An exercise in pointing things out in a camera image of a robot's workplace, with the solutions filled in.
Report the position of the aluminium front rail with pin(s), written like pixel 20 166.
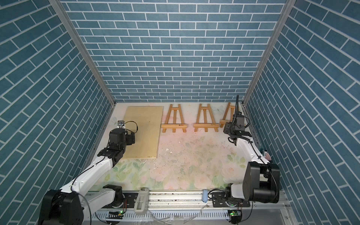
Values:
pixel 168 207

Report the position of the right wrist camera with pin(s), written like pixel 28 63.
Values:
pixel 239 121

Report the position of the left green circuit board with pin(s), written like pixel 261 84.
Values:
pixel 115 215

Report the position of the plywood canvas board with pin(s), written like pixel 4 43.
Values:
pixel 146 122

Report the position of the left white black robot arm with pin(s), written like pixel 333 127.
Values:
pixel 69 205

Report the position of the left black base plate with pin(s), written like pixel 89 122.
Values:
pixel 129 197

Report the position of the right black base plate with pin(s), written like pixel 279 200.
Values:
pixel 219 200

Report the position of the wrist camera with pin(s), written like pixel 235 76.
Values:
pixel 239 121
pixel 121 124

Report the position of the green circuit board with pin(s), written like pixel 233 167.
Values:
pixel 234 213
pixel 115 215

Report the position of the right green circuit board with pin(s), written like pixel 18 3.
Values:
pixel 234 213

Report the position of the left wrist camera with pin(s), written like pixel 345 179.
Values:
pixel 121 124

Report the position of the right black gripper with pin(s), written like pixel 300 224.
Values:
pixel 227 127

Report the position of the blue rail clip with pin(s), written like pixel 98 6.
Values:
pixel 205 196

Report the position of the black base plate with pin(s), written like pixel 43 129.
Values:
pixel 129 197
pixel 219 200

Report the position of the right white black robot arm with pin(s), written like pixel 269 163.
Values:
pixel 261 179

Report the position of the grey rail clamp handle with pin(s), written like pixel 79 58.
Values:
pixel 142 201

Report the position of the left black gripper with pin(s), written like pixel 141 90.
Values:
pixel 131 138

